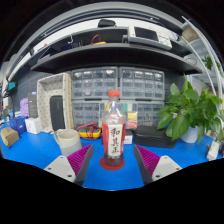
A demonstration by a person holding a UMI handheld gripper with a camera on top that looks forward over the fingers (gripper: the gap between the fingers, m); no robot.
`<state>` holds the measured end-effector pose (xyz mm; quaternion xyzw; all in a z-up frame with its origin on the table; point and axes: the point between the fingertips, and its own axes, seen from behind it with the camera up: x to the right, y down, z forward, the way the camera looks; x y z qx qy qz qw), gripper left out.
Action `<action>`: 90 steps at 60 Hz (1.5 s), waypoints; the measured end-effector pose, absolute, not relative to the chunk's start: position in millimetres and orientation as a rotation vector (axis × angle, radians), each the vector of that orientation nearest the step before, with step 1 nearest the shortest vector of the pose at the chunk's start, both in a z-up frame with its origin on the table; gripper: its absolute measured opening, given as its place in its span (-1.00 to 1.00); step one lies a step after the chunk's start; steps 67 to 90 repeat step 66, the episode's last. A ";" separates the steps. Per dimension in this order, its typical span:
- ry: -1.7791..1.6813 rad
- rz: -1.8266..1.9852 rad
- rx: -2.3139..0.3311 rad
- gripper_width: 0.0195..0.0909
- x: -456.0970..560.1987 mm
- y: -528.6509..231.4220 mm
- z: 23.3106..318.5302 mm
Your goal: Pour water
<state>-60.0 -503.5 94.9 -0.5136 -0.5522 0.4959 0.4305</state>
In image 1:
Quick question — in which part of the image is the grey small-parts drawer cabinet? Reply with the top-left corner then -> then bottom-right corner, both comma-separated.
71,66 -> 119,101
118,66 -> 166,101

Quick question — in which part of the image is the white rectangular block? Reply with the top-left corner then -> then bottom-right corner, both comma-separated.
205,140 -> 221,162

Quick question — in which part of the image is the white oscilloscope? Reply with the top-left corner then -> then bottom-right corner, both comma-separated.
127,25 -> 173,52

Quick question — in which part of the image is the black speaker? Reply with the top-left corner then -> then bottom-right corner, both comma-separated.
48,95 -> 66,132

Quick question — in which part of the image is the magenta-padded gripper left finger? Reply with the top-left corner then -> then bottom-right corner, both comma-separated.
42,144 -> 95,187

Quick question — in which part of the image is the black workbench shelf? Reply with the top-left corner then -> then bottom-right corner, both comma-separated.
6,18 -> 204,76

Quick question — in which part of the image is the dark grey box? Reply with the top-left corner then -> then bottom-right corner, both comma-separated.
27,91 -> 39,119

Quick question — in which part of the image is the clear red-labelled tea bottle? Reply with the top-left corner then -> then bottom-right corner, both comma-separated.
101,89 -> 128,168

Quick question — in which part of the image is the purple box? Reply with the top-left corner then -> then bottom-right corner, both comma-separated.
19,97 -> 30,118

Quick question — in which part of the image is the white shelf unit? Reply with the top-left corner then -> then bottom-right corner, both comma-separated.
181,14 -> 224,88

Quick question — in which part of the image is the black box with white label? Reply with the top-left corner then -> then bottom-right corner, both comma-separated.
123,129 -> 134,145

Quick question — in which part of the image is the small white box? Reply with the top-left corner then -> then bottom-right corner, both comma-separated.
24,116 -> 43,135

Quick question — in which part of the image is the yellow multimeter with red leads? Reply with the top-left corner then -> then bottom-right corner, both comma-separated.
75,122 -> 103,140

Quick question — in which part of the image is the clear box with coloured compartments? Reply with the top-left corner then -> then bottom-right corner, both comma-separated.
99,101 -> 139,131

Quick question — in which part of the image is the wide grey drawer cabinet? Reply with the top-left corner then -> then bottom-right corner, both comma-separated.
71,99 -> 164,129

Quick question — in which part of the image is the green potted plant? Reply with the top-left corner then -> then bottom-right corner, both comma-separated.
155,74 -> 224,144

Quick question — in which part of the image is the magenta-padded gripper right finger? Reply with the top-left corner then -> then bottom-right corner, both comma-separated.
133,144 -> 184,186

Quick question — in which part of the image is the black flat case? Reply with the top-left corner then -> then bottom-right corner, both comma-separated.
133,124 -> 179,149

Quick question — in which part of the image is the flat round red coaster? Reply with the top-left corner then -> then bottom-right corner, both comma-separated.
99,156 -> 126,172

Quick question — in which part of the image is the small cardboard box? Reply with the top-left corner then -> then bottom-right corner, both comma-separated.
0,126 -> 20,148

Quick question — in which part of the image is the white and grey mug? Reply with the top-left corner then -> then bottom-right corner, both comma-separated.
52,128 -> 83,157

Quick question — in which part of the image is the blue box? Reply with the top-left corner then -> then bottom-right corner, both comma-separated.
9,115 -> 28,136

